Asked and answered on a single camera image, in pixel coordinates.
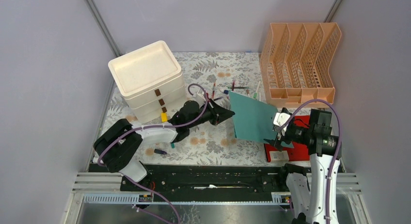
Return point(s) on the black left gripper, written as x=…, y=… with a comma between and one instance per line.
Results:
x=218, y=114

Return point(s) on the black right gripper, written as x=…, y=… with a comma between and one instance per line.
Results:
x=277, y=143

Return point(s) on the red file folder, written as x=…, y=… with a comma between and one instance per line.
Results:
x=299, y=152

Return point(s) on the teal file folder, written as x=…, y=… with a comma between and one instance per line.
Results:
x=253, y=119

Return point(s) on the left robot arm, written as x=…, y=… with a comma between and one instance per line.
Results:
x=117, y=146

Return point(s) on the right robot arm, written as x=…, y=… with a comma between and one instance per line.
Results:
x=313, y=199

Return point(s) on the orange clear pen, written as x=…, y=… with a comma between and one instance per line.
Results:
x=213, y=90

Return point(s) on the light green capped marker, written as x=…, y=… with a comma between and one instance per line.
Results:
x=257, y=93

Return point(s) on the yellow block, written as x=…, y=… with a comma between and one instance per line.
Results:
x=164, y=117

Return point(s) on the dark blue ink bottle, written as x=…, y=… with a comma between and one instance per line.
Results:
x=161, y=152

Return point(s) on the cream drawer unit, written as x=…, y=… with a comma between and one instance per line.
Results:
x=151, y=81

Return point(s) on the peach plastic file organizer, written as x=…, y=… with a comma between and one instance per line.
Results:
x=295, y=63

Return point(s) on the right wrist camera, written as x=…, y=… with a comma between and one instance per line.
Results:
x=279, y=121

